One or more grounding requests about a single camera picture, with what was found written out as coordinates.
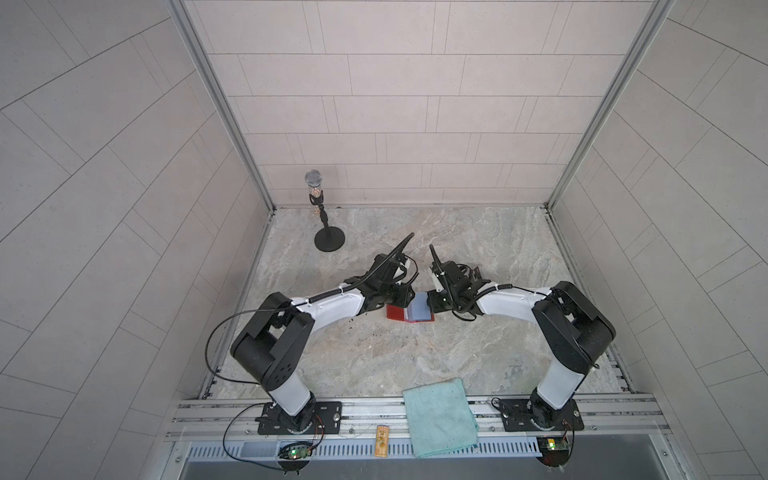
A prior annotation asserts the red card holder wallet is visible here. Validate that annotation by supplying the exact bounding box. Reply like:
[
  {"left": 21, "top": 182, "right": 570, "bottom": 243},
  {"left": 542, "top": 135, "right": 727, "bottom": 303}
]
[{"left": 386, "top": 292, "right": 435, "bottom": 323}]

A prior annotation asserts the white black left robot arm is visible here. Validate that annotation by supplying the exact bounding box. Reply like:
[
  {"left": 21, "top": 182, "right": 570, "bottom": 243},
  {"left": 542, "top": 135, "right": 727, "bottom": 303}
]
[{"left": 230, "top": 253, "right": 418, "bottom": 433}]

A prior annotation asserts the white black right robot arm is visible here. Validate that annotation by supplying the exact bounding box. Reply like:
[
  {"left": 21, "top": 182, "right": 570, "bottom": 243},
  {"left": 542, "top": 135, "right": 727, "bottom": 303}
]
[{"left": 428, "top": 259, "right": 616, "bottom": 431}]

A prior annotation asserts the microphone on black stand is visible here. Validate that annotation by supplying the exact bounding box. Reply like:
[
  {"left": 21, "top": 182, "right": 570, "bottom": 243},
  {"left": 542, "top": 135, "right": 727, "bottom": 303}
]
[{"left": 305, "top": 169, "right": 346, "bottom": 252}]

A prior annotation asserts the teal folded cloth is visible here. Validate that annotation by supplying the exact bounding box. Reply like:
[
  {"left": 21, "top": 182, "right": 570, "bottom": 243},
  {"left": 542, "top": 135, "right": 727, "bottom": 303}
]
[{"left": 403, "top": 378, "right": 479, "bottom": 458}]

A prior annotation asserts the small wooden block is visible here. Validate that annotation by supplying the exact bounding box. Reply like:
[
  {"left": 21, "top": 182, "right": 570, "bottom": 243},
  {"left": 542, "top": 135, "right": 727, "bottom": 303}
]
[{"left": 374, "top": 425, "right": 390, "bottom": 458}]

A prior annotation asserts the right green circuit board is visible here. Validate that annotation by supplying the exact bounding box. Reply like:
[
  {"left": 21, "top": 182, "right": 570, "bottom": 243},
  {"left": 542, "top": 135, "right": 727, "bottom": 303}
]
[{"left": 536, "top": 437, "right": 572, "bottom": 468}]

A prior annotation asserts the green circuit board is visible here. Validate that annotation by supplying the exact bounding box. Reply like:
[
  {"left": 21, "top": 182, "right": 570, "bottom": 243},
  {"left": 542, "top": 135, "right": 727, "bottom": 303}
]
[
  {"left": 278, "top": 442, "right": 314, "bottom": 461},
  {"left": 536, "top": 437, "right": 572, "bottom": 468}
]

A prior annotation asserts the left green circuit board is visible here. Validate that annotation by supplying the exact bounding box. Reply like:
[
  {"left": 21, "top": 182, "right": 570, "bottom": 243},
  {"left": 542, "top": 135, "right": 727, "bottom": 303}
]
[{"left": 278, "top": 442, "right": 314, "bottom": 461}]

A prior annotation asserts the aluminium corner profile right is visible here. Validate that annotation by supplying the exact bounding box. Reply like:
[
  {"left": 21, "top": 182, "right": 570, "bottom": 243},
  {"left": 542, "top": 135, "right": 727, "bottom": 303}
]
[{"left": 544, "top": 0, "right": 675, "bottom": 212}]

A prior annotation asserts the aluminium corner profile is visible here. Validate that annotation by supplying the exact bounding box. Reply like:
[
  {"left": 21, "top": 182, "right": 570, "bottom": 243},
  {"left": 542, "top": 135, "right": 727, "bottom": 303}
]
[
  {"left": 167, "top": 0, "right": 276, "bottom": 215},
  {"left": 544, "top": 0, "right": 675, "bottom": 212}
]

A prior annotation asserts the aluminium corner profile left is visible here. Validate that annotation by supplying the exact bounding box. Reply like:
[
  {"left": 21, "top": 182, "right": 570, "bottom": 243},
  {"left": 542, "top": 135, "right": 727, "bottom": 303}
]
[{"left": 167, "top": 0, "right": 276, "bottom": 215}]

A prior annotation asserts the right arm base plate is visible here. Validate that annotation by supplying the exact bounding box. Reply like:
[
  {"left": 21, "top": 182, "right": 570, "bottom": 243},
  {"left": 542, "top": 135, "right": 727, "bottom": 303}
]
[{"left": 491, "top": 398, "right": 584, "bottom": 432}]

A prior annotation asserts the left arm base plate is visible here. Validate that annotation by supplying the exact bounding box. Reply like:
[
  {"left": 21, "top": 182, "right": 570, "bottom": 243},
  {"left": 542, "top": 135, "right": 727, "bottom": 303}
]
[{"left": 257, "top": 399, "right": 343, "bottom": 436}]

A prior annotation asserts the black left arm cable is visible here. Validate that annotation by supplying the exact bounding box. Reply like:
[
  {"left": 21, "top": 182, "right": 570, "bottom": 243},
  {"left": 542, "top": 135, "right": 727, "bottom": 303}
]
[{"left": 204, "top": 305, "right": 283, "bottom": 386}]

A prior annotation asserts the aluminium rail frame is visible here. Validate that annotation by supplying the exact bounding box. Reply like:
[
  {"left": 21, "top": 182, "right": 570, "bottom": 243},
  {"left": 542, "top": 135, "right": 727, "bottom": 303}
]
[{"left": 164, "top": 393, "right": 670, "bottom": 441}]

